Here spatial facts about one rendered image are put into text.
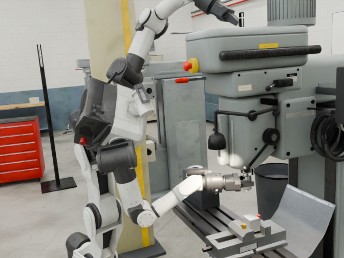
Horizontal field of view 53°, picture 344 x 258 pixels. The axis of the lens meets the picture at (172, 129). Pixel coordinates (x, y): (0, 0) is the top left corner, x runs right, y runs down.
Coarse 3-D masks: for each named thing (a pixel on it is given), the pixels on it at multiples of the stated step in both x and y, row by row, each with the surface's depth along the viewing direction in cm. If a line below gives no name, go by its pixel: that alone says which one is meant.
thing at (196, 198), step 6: (186, 168) 213; (186, 174) 208; (198, 192) 198; (204, 192) 195; (186, 198) 213; (192, 198) 205; (198, 198) 199; (204, 198) 196; (210, 198) 198; (216, 198) 200; (198, 204) 200; (204, 204) 197; (210, 204) 199; (216, 204) 200
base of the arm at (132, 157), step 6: (114, 144) 144; (120, 144) 143; (126, 144) 143; (132, 144) 141; (102, 150) 143; (132, 150) 138; (96, 156) 139; (132, 156) 137; (132, 162) 137; (102, 168) 137; (102, 174) 139
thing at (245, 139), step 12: (252, 96) 139; (264, 96) 140; (228, 108) 143; (240, 108) 138; (252, 108) 138; (264, 108) 140; (228, 120) 144; (240, 120) 139; (252, 120) 138; (264, 120) 141; (240, 132) 140; (252, 132) 140; (240, 144) 141; (252, 144) 141; (264, 144) 143; (240, 156) 142; (252, 156) 142; (264, 156) 145; (240, 168) 146; (252, 168) 148
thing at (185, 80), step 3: (177, 78) 145; (180, 78) 145; (183, 78) 145; (186, 78) 146; (189, 78) 147; (192, 78) 147; (195, 78) 148; (198, 78) 148; (201, 78) 149; (204, 78) 149; (177, 81) 144; (180, 81) 145; (183, 81) 145; (186, 81) 146
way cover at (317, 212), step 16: (288, 192) 183; (304, 192) 174; (288, 208) 179; (304, 208) 170; (320, 208) 163; (288, 224) 174; (304, 224) 167; (320, 224) 160; (288, 240) 168; (304, 240) 162; (320, 240) 156; (304, 256) 156
